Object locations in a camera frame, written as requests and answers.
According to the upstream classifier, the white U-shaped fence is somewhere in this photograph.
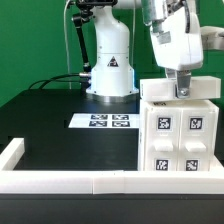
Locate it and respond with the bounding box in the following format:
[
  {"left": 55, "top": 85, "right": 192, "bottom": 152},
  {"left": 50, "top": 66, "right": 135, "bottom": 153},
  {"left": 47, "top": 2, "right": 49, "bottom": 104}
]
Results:
[{"left": 0, "top": 138, "right": 224, "bottom": 194}]

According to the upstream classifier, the white cabinet body box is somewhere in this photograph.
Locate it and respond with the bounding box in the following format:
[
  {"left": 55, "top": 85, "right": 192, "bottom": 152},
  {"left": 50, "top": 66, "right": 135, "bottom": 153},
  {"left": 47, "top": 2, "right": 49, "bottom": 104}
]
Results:
[{"left": 137, "top": 100, "right": 219, "bottom": 171}]

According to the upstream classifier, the black cable bundle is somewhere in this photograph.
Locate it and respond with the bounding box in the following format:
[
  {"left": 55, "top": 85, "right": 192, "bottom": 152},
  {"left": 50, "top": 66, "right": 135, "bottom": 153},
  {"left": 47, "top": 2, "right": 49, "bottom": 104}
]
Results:
[{"left": 27, "top": 72, "right": 92, "bottom": 90}]

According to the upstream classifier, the white cabinet door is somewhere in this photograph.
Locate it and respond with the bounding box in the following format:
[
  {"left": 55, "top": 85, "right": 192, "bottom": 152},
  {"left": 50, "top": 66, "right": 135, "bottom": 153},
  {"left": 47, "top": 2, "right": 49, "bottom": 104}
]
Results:
[
  {"left": 178, "top": 110, "right": 211, "bottom": 171},
  {"left": 144, "top": 109, "right": 180, "bottom": 171}
]

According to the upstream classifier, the white marker sheet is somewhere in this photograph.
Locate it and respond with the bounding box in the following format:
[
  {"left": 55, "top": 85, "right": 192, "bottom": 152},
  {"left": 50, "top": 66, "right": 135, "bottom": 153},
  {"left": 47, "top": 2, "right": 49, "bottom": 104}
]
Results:
[{"left": 69, "top": 113, "right": 139, "bottom": 129}]

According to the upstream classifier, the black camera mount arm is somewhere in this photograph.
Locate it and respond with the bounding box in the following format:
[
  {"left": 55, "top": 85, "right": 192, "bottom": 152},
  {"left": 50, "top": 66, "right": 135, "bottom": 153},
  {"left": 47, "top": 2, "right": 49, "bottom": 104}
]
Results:
[{"left": 71, "top": 0, "right": 118, "bottom": 73}]

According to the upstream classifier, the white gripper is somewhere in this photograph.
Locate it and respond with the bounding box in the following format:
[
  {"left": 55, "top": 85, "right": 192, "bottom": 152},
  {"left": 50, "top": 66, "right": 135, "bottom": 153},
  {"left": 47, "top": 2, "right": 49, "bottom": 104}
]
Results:
[{"left": 149, "top": 0, "right": 203, "bottom": 99}]

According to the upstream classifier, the white cabinet top block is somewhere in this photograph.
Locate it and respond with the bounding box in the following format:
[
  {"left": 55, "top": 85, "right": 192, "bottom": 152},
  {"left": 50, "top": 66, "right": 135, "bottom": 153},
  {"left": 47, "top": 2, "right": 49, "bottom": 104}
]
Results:
[{"left": 140, "top": 76, "right": 221, "bottom": 102}]

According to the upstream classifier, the white cable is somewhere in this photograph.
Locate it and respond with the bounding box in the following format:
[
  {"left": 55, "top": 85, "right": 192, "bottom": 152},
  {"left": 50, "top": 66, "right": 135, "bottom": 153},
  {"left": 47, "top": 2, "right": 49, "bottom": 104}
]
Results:
[{"left": 62, "top": 0, "right": 76, "bottom": 90}]

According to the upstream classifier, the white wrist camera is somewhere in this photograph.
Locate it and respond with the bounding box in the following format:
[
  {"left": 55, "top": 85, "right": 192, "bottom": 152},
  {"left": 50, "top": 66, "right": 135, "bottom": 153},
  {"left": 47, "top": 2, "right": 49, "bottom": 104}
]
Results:
[{"left": 201, "top": 26, "right": 224, "bottom": 51}]

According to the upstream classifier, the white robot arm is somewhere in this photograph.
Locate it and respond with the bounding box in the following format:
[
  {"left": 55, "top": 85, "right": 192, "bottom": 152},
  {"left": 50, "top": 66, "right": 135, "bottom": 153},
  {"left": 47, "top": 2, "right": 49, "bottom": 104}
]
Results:
[{"left": 87, "top": 0, "right": 203, "bottom": 101}]

